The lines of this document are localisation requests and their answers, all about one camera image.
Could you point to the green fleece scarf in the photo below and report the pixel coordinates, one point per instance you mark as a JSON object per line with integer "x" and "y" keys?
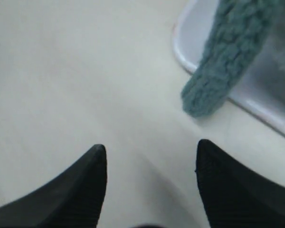
{"x": 238, "y": 33}

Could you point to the white rectangular plastic tray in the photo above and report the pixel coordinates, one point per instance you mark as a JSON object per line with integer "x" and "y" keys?
{"x": 190, "y": 34}

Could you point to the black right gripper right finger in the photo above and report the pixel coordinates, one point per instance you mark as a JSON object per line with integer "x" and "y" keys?
{"x": 235, "y": 196}

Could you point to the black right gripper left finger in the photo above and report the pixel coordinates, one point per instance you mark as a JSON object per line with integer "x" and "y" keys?
{"x": 73, "y": 199}

